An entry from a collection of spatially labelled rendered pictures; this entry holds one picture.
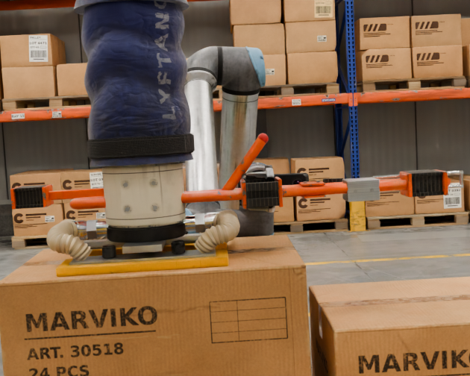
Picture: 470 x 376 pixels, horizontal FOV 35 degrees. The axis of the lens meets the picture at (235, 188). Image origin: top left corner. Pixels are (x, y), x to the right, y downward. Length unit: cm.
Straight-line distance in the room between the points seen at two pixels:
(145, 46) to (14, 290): 54
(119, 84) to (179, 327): 49
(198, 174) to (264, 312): 60
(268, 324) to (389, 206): 766
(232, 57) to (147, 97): 76
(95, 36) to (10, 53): 754
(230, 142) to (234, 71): 23
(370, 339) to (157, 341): 41
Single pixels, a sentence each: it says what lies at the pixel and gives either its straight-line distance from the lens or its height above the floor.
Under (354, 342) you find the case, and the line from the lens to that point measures 151.
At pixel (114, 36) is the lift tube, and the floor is 153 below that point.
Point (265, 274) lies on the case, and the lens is 147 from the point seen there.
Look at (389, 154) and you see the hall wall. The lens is 1038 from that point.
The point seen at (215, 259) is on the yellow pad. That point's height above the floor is 109.
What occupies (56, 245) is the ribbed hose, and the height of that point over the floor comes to 113.
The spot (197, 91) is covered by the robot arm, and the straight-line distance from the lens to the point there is 216.
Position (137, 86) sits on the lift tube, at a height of 143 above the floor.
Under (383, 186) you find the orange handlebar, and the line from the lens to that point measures 163.
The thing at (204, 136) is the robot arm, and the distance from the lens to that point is 206.
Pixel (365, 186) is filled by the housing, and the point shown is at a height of 120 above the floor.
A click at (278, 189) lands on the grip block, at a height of 121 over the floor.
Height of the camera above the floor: 136
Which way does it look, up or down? 5 degrees down
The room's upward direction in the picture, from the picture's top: 3 degrees counter-clockwise
